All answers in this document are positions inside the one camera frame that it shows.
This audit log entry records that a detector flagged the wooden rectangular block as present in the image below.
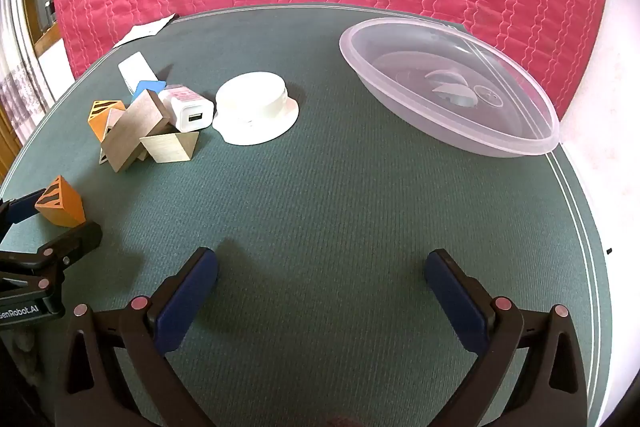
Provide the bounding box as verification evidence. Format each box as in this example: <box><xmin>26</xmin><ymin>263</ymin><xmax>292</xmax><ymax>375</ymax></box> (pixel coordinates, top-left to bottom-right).
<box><xmin>102</xmin><ymin>89</ymin><xmax>171</xmax><ymax>172</ymax></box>

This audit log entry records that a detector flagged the clear plastic basin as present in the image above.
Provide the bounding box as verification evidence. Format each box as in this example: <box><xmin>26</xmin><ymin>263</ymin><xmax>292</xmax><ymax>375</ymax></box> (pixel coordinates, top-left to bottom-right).
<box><xmin>339</xmin><ymin>18</ymin><xmax>560</xmax><ymax>158</ymax></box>

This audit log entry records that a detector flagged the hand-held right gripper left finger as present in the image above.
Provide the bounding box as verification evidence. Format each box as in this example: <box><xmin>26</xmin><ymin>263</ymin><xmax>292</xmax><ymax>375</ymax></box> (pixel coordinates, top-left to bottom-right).
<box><xmin>55</xmin><ymin>247</ymin><xmax>221</xmax><ymax>427</ymax></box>

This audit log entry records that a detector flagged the white USB charger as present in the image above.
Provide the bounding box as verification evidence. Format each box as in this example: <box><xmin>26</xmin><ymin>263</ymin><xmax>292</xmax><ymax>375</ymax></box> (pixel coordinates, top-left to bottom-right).
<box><xmin>159</xmin><ymin>84</ymin><xmax>217</xmax><ymax>134</ymax></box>

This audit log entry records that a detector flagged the white paper sheet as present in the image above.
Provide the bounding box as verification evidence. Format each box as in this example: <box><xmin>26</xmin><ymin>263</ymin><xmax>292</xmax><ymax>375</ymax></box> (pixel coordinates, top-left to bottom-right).
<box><xmin>114</xmin><ymin>13</ymin><xmax>178</xmax><ymax>48</ymax></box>

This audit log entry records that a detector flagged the wooden triangular block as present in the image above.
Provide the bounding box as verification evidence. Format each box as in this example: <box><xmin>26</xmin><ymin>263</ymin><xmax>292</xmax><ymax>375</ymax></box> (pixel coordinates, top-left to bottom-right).
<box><xmin>139</xmin><ymin>130</ymin><xmax>200</xmax><ymax>164</ymax></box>

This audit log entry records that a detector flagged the white rectangular block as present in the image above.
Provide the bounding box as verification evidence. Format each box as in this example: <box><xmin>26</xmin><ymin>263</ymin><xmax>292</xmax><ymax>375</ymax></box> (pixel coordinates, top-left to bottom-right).
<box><xmin>118</xmin><ymin>51</ymin><xmax>153</xmax><ymax>94</ymax></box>

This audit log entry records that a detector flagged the white patterned curtain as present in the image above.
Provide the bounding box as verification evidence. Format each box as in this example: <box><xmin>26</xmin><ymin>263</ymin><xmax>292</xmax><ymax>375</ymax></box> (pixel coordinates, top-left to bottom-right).
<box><xmin>0</xmin><ymin>0</ymin><xmax>56</xmax><ymax>148</ymax></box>

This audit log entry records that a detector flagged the blue block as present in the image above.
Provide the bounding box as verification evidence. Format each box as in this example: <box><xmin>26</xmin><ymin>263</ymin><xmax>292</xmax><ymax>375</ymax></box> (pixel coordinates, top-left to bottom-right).
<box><xmin>131</xmin><ymin>79</ymin><xmax>167</xmax><ymax>100</ymax></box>

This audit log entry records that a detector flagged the white round lid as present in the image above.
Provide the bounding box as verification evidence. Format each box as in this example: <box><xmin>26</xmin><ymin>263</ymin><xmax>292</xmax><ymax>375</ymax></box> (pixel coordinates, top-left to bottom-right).
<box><xmin>212</xmin><ymin>71</ymin><xmax>300</xmax><ymax>146</ymax></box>

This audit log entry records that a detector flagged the green table mat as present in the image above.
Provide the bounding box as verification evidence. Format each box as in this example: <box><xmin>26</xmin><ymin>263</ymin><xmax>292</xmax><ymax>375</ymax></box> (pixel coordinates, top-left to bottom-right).
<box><xmin>0</xmin><ymin>4</ymin><xmax>613</xmax><ymax>427</ymax></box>

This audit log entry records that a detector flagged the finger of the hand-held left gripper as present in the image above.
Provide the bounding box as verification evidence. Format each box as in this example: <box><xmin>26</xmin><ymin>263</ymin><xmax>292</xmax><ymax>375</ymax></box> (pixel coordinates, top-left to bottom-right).
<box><xmin>0</xmin><ymin>219</ymin><xmax>103</xmax><ymax>294</ymax></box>
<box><xmin>0</xmin><ymin>188</ymin><xmax>48</xmax><ymax>250</ymax></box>

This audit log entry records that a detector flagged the orange striped triangular block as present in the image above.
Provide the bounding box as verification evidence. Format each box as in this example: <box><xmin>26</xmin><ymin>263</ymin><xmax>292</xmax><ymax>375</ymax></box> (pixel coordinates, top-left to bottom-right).
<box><xmin>35</xmin><ymin>175</ymin><xmax>87</xmax><ymax>228</ymax></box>

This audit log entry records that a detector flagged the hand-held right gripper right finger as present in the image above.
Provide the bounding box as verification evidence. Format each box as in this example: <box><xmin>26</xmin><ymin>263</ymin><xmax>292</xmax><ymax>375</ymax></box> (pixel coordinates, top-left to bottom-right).
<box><xmin>424</xmin><ymin>249</ymin><xmax>591</xmax><ymax>427</ymax></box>

